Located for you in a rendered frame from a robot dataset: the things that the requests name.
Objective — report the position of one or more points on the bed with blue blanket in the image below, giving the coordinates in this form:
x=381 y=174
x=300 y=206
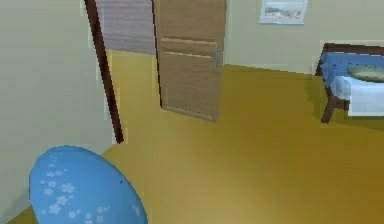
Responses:
x=350 y=83

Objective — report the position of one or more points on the green oval pillow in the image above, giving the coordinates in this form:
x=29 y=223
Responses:
x=366 y=73

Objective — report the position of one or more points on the framed landscape wall picture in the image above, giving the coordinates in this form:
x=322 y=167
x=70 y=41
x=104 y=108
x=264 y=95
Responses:
x=283 y=11

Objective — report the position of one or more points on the blue flowered round stool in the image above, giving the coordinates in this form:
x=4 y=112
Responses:
x=80 y=190

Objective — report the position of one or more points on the brown wooden room door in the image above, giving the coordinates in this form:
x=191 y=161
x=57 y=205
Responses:
x=190 y=60

